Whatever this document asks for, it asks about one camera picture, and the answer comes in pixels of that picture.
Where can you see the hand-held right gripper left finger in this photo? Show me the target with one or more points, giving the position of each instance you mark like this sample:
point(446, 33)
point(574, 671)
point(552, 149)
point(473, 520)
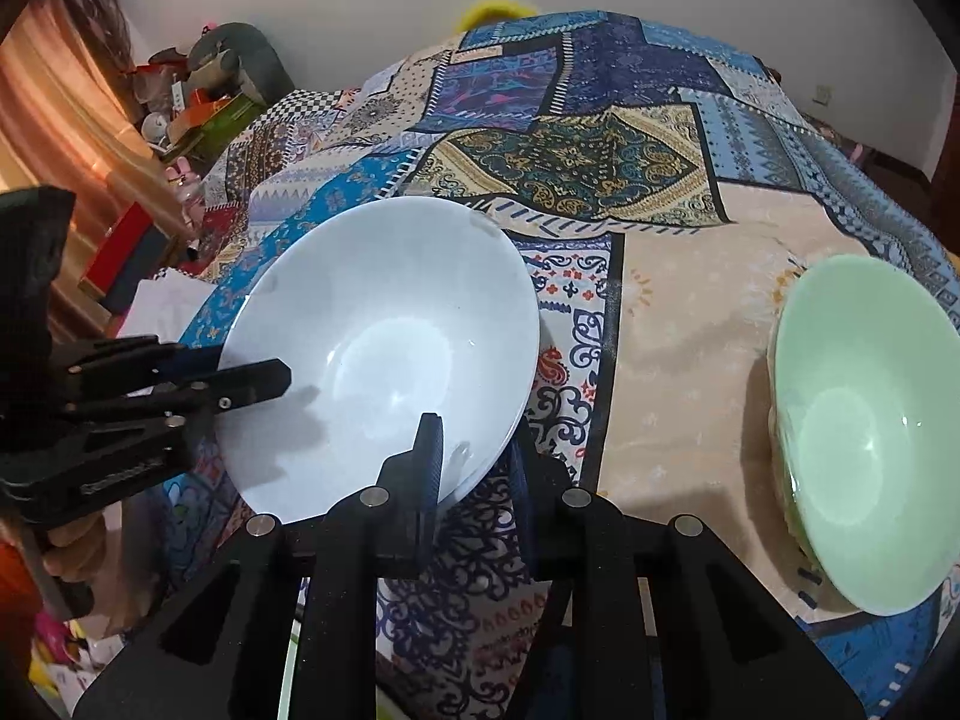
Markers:
point(429, 480)

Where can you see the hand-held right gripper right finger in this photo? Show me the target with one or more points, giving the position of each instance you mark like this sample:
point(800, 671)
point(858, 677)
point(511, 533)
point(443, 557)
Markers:
point(520, 480)

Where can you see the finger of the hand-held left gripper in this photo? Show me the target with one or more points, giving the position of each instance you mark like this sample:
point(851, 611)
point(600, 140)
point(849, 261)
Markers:
point(187, 364)
point(255, 382)

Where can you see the white plate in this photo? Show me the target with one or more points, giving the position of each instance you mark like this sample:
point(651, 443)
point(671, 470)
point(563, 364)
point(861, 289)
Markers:
point(390, 300)

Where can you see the person's left hand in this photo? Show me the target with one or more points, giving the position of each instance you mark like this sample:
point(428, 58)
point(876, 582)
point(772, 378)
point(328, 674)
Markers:
point(75, 547)

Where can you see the white cloth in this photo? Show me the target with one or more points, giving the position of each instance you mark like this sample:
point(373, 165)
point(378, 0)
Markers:
point(161, 300)

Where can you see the red box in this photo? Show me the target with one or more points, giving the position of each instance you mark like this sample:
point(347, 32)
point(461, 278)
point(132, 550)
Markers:
point(124, 240)

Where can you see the dark blue box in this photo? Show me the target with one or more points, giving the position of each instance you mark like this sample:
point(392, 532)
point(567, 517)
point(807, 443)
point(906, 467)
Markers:
point(146, 270)

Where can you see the pink bunny plush toy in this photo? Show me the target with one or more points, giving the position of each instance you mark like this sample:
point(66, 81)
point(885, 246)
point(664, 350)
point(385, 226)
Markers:
point(187, 191)

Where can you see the orange curtain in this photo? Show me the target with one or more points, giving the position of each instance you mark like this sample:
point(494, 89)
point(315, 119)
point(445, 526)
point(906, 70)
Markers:
point(60, 90)

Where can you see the green box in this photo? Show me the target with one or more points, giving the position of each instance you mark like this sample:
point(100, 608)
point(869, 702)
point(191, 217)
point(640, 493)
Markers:
point(232, 116)

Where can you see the patchwork printed blanket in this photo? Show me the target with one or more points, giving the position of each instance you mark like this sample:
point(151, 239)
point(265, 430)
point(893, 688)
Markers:
point(675, 277)

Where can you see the grey plush toy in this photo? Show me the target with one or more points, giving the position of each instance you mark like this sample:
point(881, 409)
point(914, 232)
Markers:
point(240, 52)

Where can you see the green bowl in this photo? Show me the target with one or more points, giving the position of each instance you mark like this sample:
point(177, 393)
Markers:
point(862, 427)

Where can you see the yellow plastic basin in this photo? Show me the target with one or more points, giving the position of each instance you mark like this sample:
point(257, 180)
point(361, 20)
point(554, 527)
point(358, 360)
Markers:
point(487, 13)

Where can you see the white wall socket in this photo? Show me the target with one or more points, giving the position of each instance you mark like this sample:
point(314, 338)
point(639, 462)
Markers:
point(823, 94)

